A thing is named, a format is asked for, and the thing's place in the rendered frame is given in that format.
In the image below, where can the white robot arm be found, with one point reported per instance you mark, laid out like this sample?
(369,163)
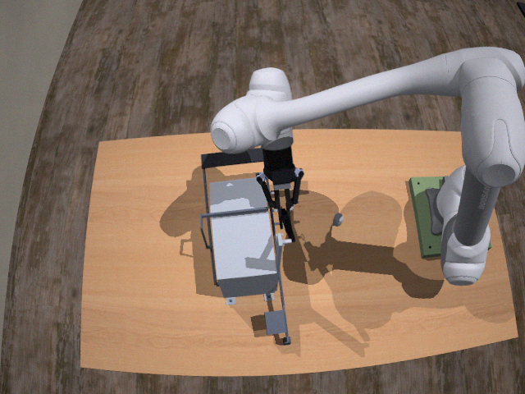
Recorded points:
(492,130)

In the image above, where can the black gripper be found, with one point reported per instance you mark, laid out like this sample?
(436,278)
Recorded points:
(278,159)

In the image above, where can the grey cylinder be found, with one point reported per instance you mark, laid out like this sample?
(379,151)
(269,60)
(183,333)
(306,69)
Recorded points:
(338,218)

